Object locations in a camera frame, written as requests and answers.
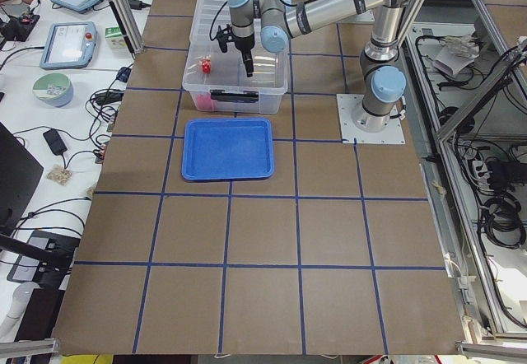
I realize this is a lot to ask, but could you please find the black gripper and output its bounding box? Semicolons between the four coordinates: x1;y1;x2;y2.
235;34;254;77

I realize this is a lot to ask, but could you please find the clear plastic storage box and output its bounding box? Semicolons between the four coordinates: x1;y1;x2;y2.
182;43;289;114

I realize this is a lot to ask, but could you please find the red block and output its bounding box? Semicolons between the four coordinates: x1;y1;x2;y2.
201;59;212;74

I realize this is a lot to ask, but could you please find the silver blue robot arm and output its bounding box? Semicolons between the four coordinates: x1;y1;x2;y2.
213;0;412;133

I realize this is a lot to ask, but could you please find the blue plastic tray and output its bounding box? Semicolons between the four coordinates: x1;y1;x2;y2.
181;118;275;181

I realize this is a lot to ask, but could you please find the green white small carton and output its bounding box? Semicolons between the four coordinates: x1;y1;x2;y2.
104;26;128;49

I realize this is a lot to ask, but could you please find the near teach pendant tablet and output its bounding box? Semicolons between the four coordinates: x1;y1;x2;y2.
40;21;97;70

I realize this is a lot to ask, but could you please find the round green white tin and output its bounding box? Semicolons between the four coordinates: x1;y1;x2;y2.
32;73;74;107

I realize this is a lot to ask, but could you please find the black power adapter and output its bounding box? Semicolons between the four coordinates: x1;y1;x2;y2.
43;128;67;156

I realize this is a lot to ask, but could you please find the white papers pile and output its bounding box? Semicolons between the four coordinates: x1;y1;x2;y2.
432;35;480;77

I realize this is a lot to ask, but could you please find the small snack bag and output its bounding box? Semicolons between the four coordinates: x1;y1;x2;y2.
46;165;72;186

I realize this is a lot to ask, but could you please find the black monitor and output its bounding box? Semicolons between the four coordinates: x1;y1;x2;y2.
0;124;44;236

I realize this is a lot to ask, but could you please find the white power strip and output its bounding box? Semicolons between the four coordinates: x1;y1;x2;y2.
469;159;490;184

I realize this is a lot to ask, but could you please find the white cylinder speaker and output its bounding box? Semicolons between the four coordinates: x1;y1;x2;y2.
0;282;41;339

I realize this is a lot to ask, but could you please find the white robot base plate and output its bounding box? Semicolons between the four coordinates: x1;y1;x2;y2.
337;94;405;145

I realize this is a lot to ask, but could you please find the aluminium frame post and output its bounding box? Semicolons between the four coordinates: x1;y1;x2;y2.
108;0;144;55

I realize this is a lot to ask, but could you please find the black cable bundle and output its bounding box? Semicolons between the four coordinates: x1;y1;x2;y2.
477;193;527;250

